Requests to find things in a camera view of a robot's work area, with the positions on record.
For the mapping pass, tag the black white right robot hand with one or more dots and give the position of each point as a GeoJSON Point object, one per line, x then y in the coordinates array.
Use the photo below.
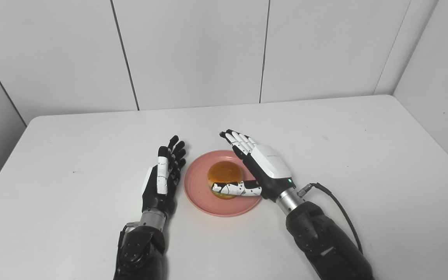
{"type": "Point", "coordinates": [268, 167]}

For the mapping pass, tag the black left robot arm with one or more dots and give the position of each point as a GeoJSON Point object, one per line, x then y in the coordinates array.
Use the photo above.
{"type": "Point", "coordinates": [142, 249]}

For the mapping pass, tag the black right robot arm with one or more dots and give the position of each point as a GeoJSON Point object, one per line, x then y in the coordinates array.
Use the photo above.
{"type": "Point", "coordinates": [321, 241]}

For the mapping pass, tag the pink round plate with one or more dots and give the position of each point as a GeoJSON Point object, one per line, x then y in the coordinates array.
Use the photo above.
{"type": "Point", "coordinates": [198, 194]}

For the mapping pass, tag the toy hamburger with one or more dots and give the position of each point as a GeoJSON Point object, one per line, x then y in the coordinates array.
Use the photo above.
{"type": "Point", "coordinates": [224, 173]}

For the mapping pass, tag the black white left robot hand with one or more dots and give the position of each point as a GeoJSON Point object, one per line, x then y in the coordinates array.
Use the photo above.
{"type": "Point", "coordinates": [158, 190]}

